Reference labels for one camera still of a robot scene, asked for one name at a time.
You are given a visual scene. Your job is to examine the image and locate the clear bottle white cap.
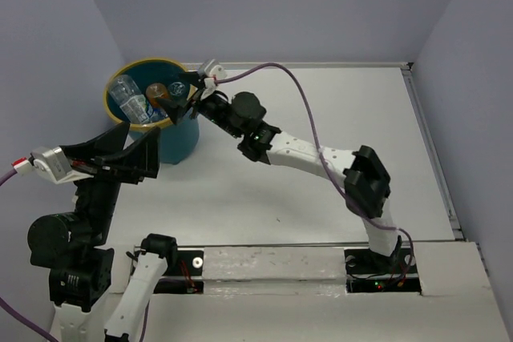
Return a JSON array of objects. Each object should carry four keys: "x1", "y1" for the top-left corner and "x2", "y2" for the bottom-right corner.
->
[{"x1": 107, "y1": 74, "x2": 158, "y2": 125}]

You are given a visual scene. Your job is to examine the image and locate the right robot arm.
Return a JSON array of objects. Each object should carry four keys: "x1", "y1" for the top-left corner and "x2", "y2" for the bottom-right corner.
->
[{"x1": 156, "y1": 71, "x2": 401, "y2": 272}]

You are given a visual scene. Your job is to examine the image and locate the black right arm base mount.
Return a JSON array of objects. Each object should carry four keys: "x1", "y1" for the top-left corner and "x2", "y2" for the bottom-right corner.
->
[{"x1": 344, "y1": 248, "x2": 422, "y2": 294}]

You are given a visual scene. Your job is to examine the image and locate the clear bottle blue label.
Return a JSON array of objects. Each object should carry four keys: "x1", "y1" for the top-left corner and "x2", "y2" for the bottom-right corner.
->
[{"x1": 151, "y1": 107, "x2": 168, "y2": 123}]

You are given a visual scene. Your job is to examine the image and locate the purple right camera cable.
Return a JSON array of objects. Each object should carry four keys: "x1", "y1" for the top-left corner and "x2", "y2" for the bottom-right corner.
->
[{"x1": 216, "y1": 62, "x2": 414, "y2": 291}]

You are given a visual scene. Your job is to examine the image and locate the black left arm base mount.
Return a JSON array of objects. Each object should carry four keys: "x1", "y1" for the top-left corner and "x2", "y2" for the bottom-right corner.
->
[{"x1": 125, "y1": 242, "x2": 204, "y2": 296}]

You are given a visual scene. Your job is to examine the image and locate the white foam front board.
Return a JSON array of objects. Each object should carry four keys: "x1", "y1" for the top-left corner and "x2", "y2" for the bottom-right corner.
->
[{"x1": 135, "y1": 241, "x2": 509, "y2": 341}]

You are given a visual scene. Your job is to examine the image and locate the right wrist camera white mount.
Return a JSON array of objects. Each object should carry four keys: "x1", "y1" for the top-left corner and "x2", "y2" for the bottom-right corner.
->
[{"x1": 197, "y1": 59, "x2": 228, "y2": 100}]

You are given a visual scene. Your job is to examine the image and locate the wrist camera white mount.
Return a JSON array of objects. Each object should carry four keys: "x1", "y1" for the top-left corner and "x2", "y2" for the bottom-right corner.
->
[
  {"x1": 11, "y1": 147, "x2": 93, "y2": 184},
  {"x1": 197, "y1": 59, "x2": 228, "y2": 100}
]

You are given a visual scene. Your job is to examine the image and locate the purple camera cable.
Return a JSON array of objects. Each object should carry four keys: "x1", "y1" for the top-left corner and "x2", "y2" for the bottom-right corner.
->
[
  {"x1": 216, "y1": 62, "x2": 414, "y2": 291},
  {"x1": 0, "y1": 165, "x2": 201, "y2": 342}
]

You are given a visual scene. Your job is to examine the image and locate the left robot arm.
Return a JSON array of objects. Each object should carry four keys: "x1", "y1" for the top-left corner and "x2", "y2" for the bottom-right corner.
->
[{"x1": 27, "y1": 123, "x2": 178, "y2": 341}]

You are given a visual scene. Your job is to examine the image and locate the orange juice bottle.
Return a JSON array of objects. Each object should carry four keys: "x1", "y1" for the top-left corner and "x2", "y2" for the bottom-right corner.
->
[{"x1": 145, "y1": 82, "x2": 169, "y2": 110}]

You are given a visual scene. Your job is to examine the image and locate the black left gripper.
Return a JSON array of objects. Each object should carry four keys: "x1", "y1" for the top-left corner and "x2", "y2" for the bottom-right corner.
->
[{"x1": 66, "y1": 116, "x2": 164, "y2": 240}]

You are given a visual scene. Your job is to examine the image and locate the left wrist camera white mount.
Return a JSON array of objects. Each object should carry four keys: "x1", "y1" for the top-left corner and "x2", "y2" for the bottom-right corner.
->
[{"x1": 11, "y1": 147, "x2": 93, "y2": 184}]

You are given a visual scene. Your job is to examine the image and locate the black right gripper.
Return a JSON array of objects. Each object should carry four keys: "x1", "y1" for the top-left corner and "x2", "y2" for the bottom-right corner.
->
[{"x1": 155, "y1": 70, "x2": 241, "y2": 139}]

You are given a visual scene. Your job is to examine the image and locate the clear wide-mouth plastic jar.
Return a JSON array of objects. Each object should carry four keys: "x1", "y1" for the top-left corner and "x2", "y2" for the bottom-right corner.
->
[{"x1": 167, "y1": 81, "x2": 190, "y2": 99}]

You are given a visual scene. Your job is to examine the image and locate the teal bin yellow rim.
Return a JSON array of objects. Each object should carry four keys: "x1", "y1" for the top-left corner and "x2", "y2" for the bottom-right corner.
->
[{"x1": 103, "y1": 58, "x2": 200, "y2": 164}]

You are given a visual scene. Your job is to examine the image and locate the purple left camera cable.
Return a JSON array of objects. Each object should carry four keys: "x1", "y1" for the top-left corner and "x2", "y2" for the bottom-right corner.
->
[{"x1": 0, "y1": 165, "x2": 201, "y2": 342}]

